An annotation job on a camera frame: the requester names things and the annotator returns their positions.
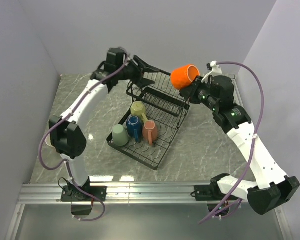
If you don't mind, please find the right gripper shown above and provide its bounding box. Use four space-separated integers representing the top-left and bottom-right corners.
179 75 219 112

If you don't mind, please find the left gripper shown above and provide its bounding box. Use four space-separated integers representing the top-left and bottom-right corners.
117 55 160 89

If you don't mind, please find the orange mug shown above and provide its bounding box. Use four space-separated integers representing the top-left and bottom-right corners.
170 64 200 90

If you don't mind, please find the yellow mug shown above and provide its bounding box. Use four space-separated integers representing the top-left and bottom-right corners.
130 101 148 123

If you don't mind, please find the black wire dish rack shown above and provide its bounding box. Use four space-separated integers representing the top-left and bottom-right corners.
106 69 190 170

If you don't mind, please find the blue faceted mug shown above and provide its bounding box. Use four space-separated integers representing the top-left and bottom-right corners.
126 115 143 143

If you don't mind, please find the pink floral mug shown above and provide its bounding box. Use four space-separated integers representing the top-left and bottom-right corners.
142 120 159 146

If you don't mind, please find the mint green cup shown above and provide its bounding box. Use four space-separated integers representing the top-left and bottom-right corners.
112 124 130 147

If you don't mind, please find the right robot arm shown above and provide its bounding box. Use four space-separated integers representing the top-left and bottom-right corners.
180 75 300 215

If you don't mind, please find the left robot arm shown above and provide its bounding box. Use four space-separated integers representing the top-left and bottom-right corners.
48 47 161 201

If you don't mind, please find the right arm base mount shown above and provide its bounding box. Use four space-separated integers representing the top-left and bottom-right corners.
190 173 230 202

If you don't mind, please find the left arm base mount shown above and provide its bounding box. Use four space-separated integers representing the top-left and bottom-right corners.
60 185 107 202

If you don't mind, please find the aluminium mounting rail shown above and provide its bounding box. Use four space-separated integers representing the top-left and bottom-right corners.
4 74 293 240

